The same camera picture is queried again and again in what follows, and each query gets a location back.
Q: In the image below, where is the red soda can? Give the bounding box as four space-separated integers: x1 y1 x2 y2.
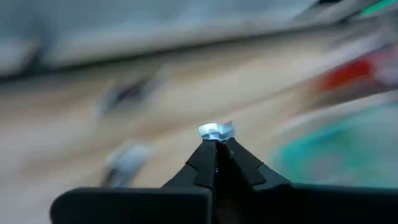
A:
318 57 377 93

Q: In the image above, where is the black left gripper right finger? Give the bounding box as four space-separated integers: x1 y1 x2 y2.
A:
217 138 398 224

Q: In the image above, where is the translucent green plastic basket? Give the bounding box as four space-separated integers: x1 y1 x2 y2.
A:
269 102 398 189

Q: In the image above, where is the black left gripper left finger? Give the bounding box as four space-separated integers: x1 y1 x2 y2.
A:
49 139 218 224

